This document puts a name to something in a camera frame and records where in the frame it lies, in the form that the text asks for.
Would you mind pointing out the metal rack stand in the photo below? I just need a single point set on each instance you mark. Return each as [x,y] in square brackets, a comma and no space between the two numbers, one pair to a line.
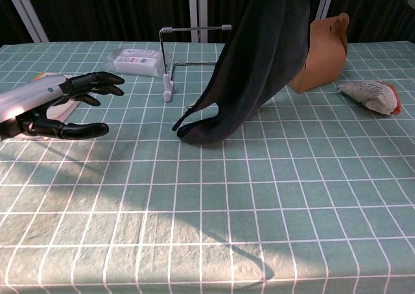
[168,93]

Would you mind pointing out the crumpled grey paper wrapper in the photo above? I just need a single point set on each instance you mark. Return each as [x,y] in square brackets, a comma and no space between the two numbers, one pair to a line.
[369,94]

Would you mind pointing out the dark curtain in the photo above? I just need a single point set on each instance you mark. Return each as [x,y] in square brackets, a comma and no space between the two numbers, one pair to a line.
[97,8]

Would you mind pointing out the dark grey cloth garment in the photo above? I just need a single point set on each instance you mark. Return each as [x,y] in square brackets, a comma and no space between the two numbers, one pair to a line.
[259,47]

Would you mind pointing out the green checked tablecloth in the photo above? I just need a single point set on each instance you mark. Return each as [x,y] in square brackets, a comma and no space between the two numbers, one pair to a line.
[207,209]

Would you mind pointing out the brown paper gable box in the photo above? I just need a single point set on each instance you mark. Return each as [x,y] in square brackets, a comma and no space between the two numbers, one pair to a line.
[324,57]

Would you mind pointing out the stack of paper sheets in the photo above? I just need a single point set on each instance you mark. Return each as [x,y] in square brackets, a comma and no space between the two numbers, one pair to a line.
[63,111]

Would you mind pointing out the white tissue pack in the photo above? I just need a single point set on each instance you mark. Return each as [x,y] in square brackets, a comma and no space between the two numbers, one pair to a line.
[136,65]

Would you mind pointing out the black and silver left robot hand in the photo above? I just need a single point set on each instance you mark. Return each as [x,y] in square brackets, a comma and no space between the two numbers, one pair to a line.
[35,93]

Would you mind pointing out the white frame post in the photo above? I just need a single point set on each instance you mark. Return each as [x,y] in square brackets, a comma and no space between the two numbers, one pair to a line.
[325,2]
[30,21]
[193,11]

